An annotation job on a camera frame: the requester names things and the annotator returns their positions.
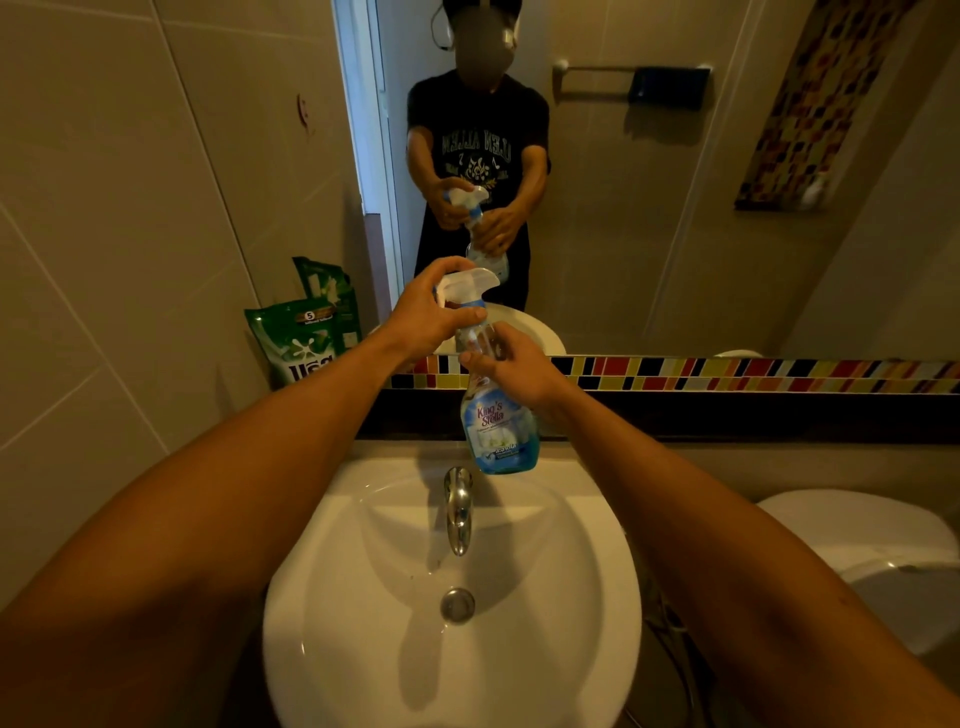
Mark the person's left hand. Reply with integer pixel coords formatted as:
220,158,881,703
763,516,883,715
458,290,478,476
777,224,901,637
378,256,489,369

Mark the person's right hand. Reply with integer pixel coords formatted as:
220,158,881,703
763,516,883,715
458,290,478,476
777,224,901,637
458,322,579,418

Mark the white spray trigger head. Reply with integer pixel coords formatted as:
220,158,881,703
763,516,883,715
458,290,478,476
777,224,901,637
434,267,502,331

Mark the clear spray bottle blue label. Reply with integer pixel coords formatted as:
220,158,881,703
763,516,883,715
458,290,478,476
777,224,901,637
453,322,541,476

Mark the green detergent refill pouch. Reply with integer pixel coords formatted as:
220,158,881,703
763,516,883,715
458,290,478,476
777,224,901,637
243,296,348,391

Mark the person's right forearm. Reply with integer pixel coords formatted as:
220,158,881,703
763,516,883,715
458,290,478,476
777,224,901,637
551,382,960,728

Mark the person's left forearm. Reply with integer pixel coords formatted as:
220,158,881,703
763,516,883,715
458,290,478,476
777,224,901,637
0,337,421,728

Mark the chrome faucet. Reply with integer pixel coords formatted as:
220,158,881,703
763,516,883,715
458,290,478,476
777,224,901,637
442,466,475,558

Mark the colourful mosaic tile strip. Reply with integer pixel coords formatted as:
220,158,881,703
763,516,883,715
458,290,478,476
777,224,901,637
386,353,960,396

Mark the white ceramic sink basin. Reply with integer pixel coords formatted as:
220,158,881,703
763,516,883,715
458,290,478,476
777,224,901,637
262,442,644,728

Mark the black stone ledge shelf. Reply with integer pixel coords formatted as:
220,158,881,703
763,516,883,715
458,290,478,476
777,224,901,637
356,388,960,445

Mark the chrome sink drain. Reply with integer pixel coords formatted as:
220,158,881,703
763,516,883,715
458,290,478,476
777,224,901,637
439,587,478,626

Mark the white toilet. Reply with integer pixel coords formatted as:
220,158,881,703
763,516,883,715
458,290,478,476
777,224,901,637
757,488,960,658

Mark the large wall mirror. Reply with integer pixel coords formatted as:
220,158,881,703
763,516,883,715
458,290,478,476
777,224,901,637
149,0,960,361

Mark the bidet sprayer with hose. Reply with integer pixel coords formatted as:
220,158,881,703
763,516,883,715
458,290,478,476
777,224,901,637
643,592,714,728

